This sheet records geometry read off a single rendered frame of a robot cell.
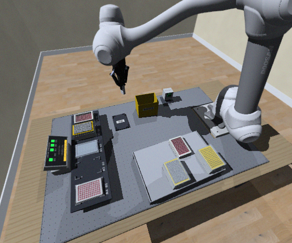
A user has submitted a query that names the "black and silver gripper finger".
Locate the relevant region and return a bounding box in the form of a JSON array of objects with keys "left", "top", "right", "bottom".
[
  {"left": 110, "top": 70, "right": 125, "bottom": 95},
  {"left": 121, "top": 65, "right": 129, "bottom": 94}
]

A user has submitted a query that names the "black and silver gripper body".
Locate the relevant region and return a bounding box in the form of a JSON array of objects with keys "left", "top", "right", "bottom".
[{"left": 112, "top": 58, "right": 126, "bottom": 75}]

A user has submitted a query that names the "yellow waste bin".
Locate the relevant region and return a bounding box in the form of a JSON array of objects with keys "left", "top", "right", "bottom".
[{"left": 135, "top": 93, "right": 159, "bottom": 118}]

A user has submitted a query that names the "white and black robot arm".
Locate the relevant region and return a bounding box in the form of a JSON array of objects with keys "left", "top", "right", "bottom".
[{"left": 93, "top": 0, "right": 292, "bottom": 143}]

